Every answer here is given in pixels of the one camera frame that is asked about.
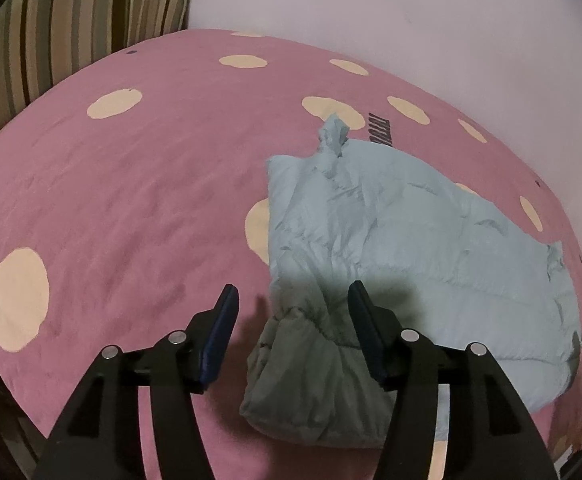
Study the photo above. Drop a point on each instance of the pink dotted bed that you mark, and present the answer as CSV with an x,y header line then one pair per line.
x,y
121,200

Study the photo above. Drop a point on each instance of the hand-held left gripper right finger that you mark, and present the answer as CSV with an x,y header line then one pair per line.
x,y
368,330

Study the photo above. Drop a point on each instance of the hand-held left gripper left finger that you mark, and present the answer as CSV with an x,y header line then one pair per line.
x,y
217,340

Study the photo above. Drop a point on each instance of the light blue quilted jacket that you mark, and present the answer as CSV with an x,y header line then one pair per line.
x,y
396,240

